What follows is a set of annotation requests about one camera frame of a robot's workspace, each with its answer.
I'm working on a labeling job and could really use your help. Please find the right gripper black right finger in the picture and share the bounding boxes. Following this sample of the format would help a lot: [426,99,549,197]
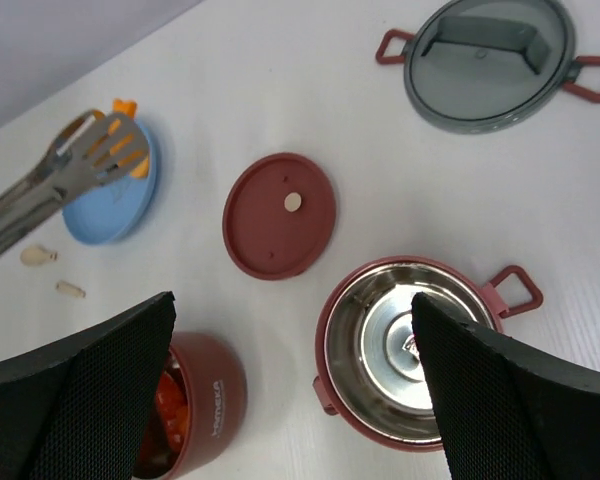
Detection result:
[412,294,600,479]

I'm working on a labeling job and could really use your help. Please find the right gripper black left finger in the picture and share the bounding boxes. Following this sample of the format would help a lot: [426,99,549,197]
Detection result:
[0,291,176,479]

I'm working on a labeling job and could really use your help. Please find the red orange carrot slice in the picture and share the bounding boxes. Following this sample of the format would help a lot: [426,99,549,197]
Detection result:
[154,371,189,452]

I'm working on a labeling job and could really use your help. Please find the long metal tongs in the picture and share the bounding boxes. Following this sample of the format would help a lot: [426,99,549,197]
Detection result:
[0,109,127,256]

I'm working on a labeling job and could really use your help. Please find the orange food slices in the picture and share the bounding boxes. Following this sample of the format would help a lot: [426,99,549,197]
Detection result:
[87,98,151,179]

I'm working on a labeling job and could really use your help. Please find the red steel bowl centre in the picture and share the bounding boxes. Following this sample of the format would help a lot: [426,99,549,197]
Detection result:
[133,332,247,479]

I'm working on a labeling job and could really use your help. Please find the blue plate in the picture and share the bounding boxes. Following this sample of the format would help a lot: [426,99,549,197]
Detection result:
[62,121,161,246]

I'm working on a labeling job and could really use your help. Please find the red lid near plate centre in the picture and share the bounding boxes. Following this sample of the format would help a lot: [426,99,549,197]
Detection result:
[222,152,337,281]

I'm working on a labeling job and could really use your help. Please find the red steel bowl with handle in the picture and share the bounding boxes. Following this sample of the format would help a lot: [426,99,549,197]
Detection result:
[313,256,544,452]

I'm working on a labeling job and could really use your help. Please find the grey lid with handle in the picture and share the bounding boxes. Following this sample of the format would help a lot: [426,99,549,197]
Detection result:
[375,1,600,134]

